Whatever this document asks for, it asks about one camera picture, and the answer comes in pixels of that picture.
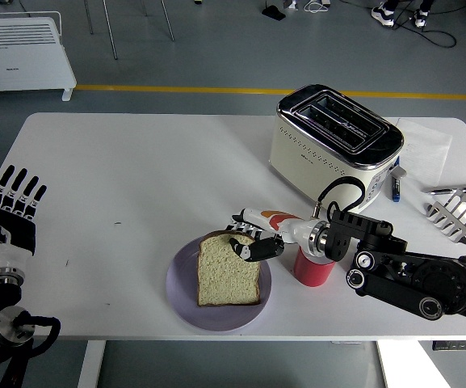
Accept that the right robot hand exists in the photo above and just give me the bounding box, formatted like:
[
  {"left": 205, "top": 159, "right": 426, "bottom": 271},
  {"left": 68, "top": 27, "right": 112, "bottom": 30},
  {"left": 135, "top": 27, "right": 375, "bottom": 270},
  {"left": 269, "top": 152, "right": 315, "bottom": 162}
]
[{"left": 225, "top": 206, "right": 313, "bottom": 264}]

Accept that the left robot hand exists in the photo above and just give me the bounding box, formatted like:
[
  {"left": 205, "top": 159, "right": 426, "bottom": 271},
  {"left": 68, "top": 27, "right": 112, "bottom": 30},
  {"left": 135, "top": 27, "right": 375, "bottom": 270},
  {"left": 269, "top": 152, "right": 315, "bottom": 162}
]
[{"left": 0, "top": 164, "right": 48, "bottom": 272}]

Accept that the bread slice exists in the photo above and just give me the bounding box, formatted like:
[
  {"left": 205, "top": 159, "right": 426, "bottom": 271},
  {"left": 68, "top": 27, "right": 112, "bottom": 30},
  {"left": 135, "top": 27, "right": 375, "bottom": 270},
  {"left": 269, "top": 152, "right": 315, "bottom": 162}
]
[{"left": 197, "top": 230, "right": 262, "bottom": 308}]

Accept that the purple plastic plate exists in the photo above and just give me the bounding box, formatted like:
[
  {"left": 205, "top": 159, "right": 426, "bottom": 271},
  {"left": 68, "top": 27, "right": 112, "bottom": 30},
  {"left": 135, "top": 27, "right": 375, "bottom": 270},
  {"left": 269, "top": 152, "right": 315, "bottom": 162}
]
[{"left": 166, "top": 236, "right": 273, "bottom": 332}]

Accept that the red enamel mug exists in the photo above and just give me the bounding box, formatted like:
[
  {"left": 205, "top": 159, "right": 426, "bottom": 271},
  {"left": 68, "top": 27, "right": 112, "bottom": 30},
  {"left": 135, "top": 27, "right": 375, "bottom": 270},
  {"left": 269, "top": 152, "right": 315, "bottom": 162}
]
[{"left": 292, "top": 243, "right": 337, "bottom": 288}]

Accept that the cream chrome toaster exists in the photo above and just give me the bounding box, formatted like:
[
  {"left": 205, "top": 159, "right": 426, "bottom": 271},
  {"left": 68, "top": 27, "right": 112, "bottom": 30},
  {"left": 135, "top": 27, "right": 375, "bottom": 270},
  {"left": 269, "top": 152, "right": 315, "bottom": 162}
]
[{"left": 267, "top": 83, "right": 407, "bottom": 220}]

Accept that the blue marker pen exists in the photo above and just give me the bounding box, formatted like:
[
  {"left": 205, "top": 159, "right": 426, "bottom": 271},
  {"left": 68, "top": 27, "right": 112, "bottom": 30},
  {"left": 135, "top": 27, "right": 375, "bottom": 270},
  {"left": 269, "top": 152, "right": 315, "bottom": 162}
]
[{"left": 389, "top": 157, "right": 401, "bottom": 202}]

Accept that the white table leg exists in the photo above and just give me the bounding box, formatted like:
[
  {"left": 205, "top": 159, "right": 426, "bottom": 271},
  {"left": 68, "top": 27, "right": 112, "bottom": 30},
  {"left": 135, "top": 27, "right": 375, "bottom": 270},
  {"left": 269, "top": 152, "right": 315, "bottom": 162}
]
[{"left": 77, "top": 340, "right": 107, "bottom": 388}]

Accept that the white paper sheet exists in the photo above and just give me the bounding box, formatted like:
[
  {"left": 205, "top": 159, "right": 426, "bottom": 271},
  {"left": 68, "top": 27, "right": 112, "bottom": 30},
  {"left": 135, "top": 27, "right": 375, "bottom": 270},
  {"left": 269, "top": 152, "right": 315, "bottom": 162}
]
[{"left": 393, "top": 116, "right": 454, "bottom": 185}]

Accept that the white panel heater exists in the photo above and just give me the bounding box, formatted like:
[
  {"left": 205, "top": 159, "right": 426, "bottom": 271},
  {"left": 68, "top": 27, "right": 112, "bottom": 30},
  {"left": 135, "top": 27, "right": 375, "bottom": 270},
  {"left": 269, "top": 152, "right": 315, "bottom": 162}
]
[{"left": 0, "top": 11, "right": 77, "bottom": 106}]

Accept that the black silver pen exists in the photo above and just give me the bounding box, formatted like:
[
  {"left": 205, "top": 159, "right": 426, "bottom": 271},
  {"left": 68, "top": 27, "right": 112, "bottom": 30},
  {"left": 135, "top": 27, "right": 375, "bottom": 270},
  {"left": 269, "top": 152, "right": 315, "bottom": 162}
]
[{"left": 421, "top": 184, "right": 466, "bottom": 195}]

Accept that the metal toast rack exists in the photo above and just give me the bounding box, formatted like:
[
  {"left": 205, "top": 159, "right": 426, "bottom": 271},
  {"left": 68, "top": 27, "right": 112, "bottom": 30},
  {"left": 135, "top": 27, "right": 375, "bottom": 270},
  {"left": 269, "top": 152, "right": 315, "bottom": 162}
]
[{"left": 424, "top": 189, "right": 466, "bottom": 246}]

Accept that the black table control panel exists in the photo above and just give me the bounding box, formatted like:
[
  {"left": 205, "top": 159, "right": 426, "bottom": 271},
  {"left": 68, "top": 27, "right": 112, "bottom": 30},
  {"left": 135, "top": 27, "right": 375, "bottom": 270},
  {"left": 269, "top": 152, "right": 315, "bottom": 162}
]
[{"left": 431, "top": 340, "right": 466, "bottom": 352}]

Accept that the black floor pedal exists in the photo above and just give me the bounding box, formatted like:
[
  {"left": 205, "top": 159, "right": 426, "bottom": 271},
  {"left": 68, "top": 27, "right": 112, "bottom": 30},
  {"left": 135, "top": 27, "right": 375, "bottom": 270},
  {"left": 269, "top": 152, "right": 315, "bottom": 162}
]
[{"left": 261, "top": 4, "right": 287, "bottom": 21}]

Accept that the metal chair leg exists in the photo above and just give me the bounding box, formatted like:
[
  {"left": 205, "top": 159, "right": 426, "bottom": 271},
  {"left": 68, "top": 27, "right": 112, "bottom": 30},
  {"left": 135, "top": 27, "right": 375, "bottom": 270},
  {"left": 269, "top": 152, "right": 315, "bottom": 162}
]
[
  {"left": 102, "top": 0, "right": 119, "bottom": 61},
  {"left": 160, "top": 0, "right": 175, "bottom": 42},
  {"left": 83, "top": 0, "right": 94, "bottom": 36}
]

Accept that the person's white black shoe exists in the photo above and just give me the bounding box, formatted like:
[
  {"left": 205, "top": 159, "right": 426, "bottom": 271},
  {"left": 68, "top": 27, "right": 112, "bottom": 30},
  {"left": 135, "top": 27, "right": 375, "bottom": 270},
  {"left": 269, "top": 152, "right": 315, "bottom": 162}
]
[
  {"left": 371, "top": 2, "right": 395, "bottom": 27},
  {"left": 413, "top": 6, "right": 430, "bottom": 28}
]

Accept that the white coiled cable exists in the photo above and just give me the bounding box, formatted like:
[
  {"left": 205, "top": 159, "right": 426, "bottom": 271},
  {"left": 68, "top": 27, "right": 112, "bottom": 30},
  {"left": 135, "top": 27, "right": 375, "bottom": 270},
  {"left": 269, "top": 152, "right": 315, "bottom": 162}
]
[{"left": 303, "top": 0, "right": 331, "bottom": 13}]

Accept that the black floor cable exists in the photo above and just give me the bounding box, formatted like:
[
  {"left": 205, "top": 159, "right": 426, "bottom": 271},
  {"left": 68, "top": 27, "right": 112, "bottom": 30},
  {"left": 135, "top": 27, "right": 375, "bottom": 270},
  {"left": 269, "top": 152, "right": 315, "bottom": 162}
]
[{"left": 385, "top": 11, "right": 458, "bottom": 49}]

